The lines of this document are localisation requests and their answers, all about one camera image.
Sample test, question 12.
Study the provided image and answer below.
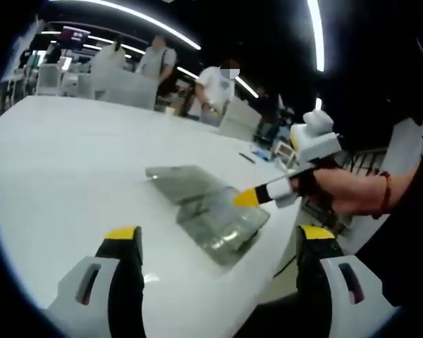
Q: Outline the red string bracelet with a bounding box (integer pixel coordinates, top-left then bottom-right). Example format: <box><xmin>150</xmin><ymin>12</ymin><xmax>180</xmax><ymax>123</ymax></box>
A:
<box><xmin>371</xmin><ymin>170</ymin><xmax>393</xmax><ymax>220</ymax></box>

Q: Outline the red wall screen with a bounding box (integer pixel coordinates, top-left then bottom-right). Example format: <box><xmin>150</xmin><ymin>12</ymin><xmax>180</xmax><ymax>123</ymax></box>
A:
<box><xmin>61</xmin><ymin>29</ymin><xmax>92</xmax><ymax>46</ymax></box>

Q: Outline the clear plastic guide fixture box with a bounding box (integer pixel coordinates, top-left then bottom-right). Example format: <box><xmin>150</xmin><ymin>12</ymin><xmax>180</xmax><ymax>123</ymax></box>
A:
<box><xmin>145</xmin><ymin>164</ymin><xmax>272</xmax><ymax>269</ymax></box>

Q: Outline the ceiling light strip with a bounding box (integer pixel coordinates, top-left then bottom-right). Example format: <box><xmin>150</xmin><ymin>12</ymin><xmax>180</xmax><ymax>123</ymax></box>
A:
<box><xmin>306</xmin><ymin>0</ymin><xmax>326</xmax><ymax>73</ymax></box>

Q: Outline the person's dark clothing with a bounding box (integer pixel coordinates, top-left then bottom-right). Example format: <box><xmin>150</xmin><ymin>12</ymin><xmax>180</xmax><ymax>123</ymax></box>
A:
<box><xmin>352</xmin><ymin>196</ymin><xmax>423</xmax><ymax>308</ymax></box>

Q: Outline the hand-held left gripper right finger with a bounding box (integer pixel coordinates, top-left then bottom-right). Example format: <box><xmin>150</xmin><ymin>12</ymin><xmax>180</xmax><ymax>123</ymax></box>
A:
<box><xmin>297</xmin><ymin>225</ymin><xmax>405</xmax><ymax>338</ymax></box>

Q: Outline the person's right hand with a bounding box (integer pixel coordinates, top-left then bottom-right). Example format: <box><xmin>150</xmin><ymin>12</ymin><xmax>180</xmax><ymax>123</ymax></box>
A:
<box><xmin>290</xmin><ymin>168</ymin><xmax>380</xmax><ymax>216</ymax></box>

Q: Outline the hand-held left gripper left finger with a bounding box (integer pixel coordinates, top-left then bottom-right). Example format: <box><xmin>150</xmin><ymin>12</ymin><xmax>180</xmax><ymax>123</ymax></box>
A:
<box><xmin>44</xmin><ymin>225</ymin><xmax>145</xmax><ymax>338</ymax></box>

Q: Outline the frosted desk partition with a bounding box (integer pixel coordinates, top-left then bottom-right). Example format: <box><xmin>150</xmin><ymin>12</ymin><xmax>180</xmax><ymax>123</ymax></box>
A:
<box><xmin>92</xmin><ymin>66</ymin><xmax>159</xmax><ymax>111</ymax></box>

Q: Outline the white desktop monitor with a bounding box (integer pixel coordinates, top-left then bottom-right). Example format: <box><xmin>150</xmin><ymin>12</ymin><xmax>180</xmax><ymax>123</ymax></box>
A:
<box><xmin>219</xmin><ymin>96</ymin><xmax>262</xmax><ymax>142</ymax></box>

